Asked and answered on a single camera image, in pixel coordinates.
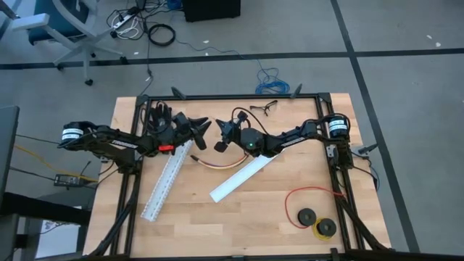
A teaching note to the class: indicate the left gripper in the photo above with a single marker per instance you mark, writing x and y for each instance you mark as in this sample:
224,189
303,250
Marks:
183,130

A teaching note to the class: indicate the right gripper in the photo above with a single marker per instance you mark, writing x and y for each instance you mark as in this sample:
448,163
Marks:
241,134

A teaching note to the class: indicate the white duct cover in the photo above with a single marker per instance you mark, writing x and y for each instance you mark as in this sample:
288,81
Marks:
241,179

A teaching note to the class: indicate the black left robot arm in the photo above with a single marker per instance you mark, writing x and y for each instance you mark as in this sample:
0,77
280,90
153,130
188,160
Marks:
108,141

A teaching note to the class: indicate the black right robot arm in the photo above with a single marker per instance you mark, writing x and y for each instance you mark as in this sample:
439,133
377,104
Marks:
290,139

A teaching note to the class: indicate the black work glove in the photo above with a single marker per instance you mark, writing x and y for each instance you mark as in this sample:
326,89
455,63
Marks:
159,116

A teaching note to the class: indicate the black safety glasses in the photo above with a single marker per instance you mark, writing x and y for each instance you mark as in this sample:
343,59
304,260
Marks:
265,107

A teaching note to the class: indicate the black computer case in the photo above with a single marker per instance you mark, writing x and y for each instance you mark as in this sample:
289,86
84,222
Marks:
210,11

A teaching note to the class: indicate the white power strip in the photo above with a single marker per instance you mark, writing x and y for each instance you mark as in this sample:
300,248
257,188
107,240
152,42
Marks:
125,18

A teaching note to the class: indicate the black power adapter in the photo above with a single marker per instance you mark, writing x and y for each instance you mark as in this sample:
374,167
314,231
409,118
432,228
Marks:
67,180

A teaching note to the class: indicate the grey office chair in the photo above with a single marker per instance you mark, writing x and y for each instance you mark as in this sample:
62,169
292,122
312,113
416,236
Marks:
58,21

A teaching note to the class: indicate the black desk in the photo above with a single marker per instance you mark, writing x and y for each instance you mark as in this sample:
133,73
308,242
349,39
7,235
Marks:
36,206

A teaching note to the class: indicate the dark grey panel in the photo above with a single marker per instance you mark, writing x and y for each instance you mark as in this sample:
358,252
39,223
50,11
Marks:
9,145

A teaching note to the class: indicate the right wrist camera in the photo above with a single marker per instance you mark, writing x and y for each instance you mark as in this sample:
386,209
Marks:
242,116

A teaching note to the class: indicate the black angled frame strut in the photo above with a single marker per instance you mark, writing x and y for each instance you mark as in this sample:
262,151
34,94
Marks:
178,93
296,91

